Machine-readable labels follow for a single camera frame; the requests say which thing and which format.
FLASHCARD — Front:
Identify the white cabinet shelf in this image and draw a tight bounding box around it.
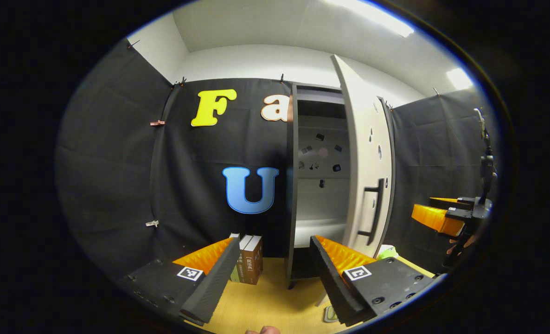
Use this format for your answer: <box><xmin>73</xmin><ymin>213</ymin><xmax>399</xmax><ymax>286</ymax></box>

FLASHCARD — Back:
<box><xmin>296</xmin><ymin>218</ymin><xmax>348</xmax><ymax>247</ymax></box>

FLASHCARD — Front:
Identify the green and pink plush toy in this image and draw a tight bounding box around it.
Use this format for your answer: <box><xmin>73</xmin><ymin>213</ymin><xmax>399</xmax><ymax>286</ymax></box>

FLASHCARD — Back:
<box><xmin>376</xmin><ymin>244</ymin><xmax>399</xmax><ymax>260</ymax></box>

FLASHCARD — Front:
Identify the small ceiling light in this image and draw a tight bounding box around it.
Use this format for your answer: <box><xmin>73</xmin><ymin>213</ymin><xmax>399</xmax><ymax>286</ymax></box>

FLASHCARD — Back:
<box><xmin>446</xmin><ymin>67</ymin><xmax>475</xmax><ymax>91</ymax></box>

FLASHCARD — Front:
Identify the black backdrop cloth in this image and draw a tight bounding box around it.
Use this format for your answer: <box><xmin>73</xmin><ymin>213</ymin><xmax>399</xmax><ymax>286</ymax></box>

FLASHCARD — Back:
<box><xmin>55</xmin><ymin>39</ymin><xmax>496</xmax><ymax>288</ymax></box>

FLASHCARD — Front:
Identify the black cabinet door handle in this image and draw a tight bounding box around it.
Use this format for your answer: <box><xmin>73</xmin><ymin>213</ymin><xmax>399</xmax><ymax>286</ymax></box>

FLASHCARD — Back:
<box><xmin>358</xmin><ymin>179</ymin><xmax>385</xmax><ymax>245</ymax></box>

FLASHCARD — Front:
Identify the black stand pole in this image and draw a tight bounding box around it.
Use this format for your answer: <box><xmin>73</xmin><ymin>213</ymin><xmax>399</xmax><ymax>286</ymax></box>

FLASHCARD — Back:
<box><xmin>473</xmin><ymin>108</ymin><xmax>497</xmax><ymax>201</ymax></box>

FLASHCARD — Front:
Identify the brown and white book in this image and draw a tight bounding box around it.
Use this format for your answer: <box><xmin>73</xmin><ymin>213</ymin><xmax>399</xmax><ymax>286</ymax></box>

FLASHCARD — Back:
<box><xmin>238</xmin><ymin>235</ymin><xmax>253</xmax><ymax>284</ymax></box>

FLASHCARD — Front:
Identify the dark grey cabinet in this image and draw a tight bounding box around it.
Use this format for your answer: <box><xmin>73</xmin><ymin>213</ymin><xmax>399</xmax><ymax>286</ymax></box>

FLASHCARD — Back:
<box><xmin>286</xmin><ymin>83</ymin><xmax>396</xmax><ymax>290</ymax></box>

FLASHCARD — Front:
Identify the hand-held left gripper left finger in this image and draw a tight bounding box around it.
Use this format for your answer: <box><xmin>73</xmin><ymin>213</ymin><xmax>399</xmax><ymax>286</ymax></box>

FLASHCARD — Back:
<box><xmin>117</xmin><ymin>233</ymin><xmax>242</xmax><ymax>325</ymax></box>

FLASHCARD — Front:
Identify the green book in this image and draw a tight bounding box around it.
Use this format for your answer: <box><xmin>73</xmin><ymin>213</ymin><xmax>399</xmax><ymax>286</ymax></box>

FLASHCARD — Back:
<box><xmin>230</xmin><ymin>233</ymin><xmax>241</xmax><ymax>283</ymax></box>

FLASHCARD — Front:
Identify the long ceiling light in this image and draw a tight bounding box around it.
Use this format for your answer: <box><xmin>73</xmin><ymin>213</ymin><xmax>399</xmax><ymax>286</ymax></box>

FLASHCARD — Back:
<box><xmin>321</xmin><ymin>0</ymin><xmax>416</xmax><ymax>38</ymax></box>

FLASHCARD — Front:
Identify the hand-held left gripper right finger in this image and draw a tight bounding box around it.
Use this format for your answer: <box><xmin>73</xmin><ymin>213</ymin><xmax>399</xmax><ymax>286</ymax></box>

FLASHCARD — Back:
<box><xmin>309</xmin><ymin>235</ymin><xmax>438</xmax><ymax>327</ymax></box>

